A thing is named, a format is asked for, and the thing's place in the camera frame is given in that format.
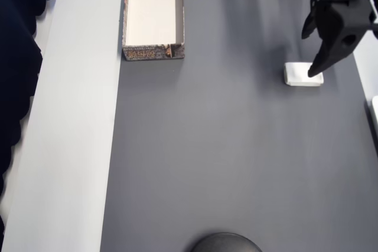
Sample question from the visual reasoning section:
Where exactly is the small white rectangular block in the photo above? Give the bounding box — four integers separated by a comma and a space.
283, 62, 325, 88

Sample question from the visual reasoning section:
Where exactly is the stone-patterned open cardboard box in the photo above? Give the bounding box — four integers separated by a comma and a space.
122, 0, 187, 62

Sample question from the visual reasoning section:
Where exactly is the grey desk mat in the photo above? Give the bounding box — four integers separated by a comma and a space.
99, 0, 378, 252

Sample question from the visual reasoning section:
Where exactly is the dark blue curtain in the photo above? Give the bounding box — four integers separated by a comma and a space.
0, 0, 64, 235

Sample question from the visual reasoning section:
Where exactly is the black round-base camera stand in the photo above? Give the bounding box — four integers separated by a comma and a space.
188, 232, 264, 252

